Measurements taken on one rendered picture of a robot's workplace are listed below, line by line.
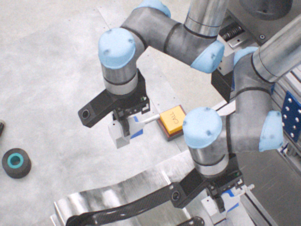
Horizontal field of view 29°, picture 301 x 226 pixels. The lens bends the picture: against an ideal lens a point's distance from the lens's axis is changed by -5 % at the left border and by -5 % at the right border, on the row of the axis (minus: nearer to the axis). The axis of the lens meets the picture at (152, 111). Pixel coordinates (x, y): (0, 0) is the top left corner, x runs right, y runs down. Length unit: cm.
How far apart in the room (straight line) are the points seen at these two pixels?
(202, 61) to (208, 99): 144
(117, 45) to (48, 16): 182
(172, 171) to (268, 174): 82
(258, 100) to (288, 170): 117
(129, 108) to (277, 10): 49
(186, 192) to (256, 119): 26
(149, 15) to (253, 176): 114
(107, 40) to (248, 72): 29
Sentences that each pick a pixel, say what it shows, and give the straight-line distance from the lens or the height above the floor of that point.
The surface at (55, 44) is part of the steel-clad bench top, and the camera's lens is 190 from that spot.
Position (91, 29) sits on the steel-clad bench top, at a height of 80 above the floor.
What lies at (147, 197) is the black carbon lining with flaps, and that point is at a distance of 153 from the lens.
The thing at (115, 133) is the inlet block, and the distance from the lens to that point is 152.
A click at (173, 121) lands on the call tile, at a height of 84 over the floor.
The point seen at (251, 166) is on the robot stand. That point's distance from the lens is 232.
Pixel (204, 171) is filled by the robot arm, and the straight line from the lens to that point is 125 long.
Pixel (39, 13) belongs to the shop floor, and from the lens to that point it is 306.
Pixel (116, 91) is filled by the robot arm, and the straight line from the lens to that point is 133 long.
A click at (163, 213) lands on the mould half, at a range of 150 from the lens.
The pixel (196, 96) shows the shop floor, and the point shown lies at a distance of 270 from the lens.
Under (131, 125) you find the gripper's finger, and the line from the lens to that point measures 147.
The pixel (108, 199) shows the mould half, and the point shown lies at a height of 90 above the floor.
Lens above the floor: 229
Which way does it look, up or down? 59 degrees down
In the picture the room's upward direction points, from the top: 4 degrees counter-clockwise
